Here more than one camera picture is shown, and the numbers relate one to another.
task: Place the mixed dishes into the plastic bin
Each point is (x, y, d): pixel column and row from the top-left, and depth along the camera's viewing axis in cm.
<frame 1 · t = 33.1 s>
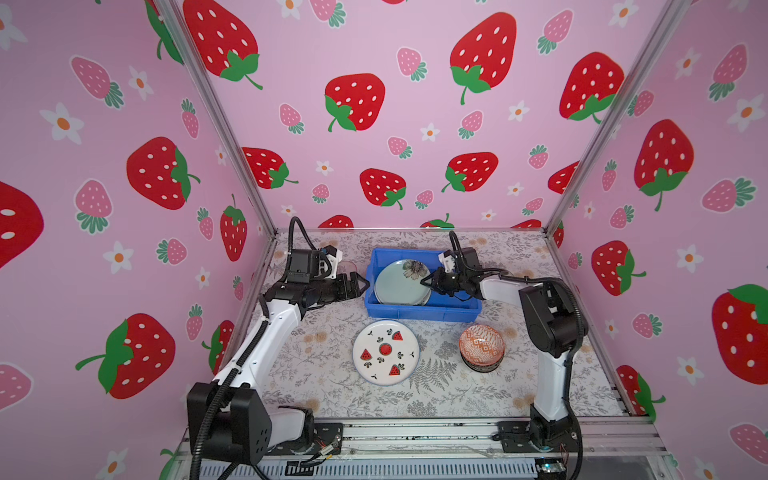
left hand: (358, 284, 81), fingers open
right hand: (420, 281, 98), fingers closed
blue plastic bin: (438, 307, 100), on the table
mint green flower plate: (398, 283, 104), point 3 cm above the table
white watermelon plate: (386, 352, 90), on the table
red patterned bowl: (482, 348, 83), point 8 cm above the table

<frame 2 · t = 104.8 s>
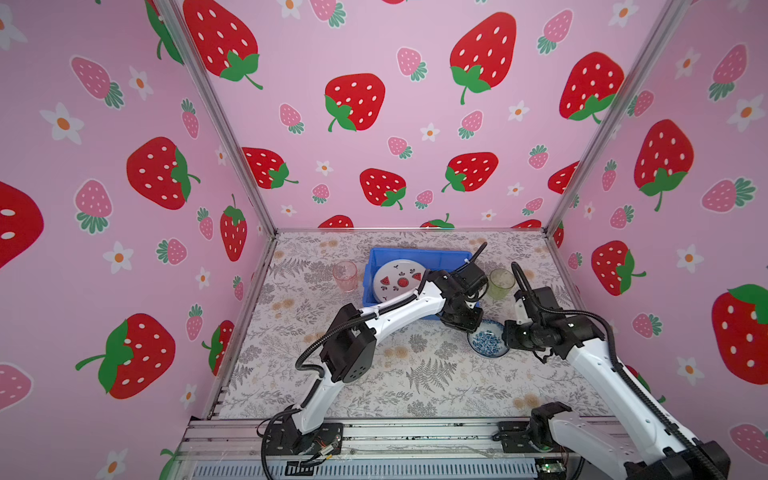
left hand: (479, 331, 81), fingers closed
right hand: (503, 334, 79), fingers closed
white watermelon plate: (396, 278, 103), point 5 cm above the table
blue floral bowl: (487, 340, 84), point 9 cm above the table
green translucent cup: (493, 290, 100), point 5 cm above the table
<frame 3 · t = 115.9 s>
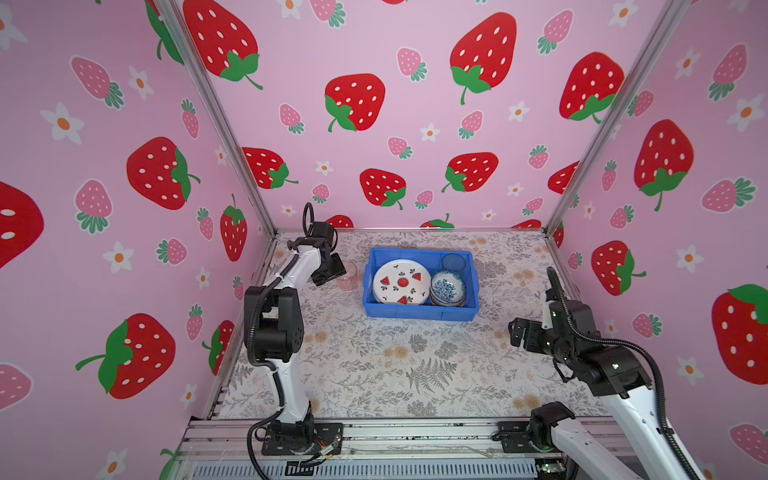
left hand: (336, 272, 97), fingers open
right hand: (525, 326, 73), fingers open
blue floral bowl: (447, 289, 95), point 9 cm above the table
green translucent cup: (453, 261, 103), point 9 cm above the table
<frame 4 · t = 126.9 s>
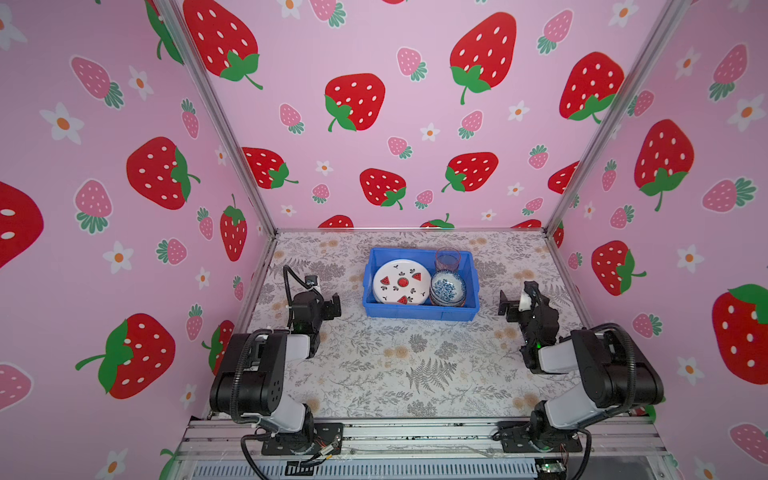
left hand: (321, 294, 95), fingers open
right hand: (519, 290, 91), fingers open
pink translucent cup: (448, 258, 105), point 8 cm above the table
